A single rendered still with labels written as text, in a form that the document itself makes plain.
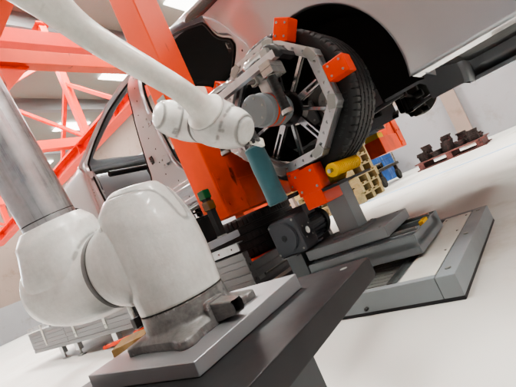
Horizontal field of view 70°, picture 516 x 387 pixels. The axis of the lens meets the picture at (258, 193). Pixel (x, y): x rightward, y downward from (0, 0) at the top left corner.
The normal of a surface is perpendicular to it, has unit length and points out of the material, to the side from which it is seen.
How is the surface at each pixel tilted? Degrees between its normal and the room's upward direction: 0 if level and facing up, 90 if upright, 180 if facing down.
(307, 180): 90
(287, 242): 90
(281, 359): 90
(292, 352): 90
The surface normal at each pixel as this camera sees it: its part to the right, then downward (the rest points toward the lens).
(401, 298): -0.59, 0.22
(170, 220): 0.53, -0.46
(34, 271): -0.33, 0.22
